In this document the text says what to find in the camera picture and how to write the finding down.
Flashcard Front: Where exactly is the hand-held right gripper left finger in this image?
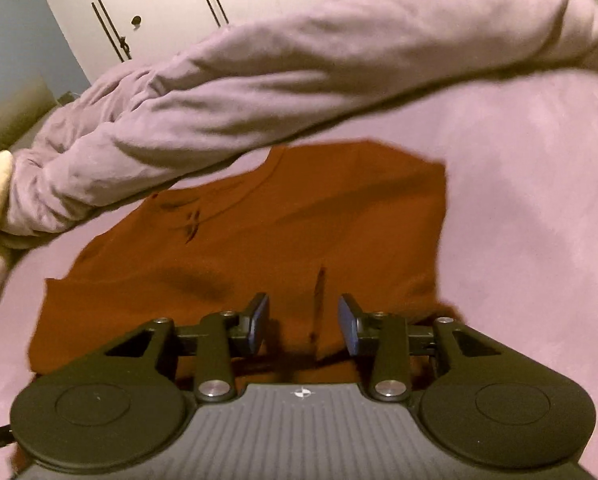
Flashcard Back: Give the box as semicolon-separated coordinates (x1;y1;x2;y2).
93;293;271;404

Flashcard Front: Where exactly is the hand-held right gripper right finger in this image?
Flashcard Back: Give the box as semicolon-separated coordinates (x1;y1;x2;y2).
338;293;510;402

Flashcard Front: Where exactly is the brown shirt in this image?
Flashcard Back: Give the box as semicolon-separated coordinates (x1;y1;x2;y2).
11;139;470;478

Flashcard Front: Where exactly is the lilac bed sheet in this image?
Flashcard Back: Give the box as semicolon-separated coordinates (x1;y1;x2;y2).
0;67;598;480

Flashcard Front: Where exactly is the lilac duvet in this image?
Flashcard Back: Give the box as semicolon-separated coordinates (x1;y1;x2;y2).
1;0;598;237

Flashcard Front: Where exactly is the olive headboard cushion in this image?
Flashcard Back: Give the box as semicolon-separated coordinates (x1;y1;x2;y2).
0;75;74;171

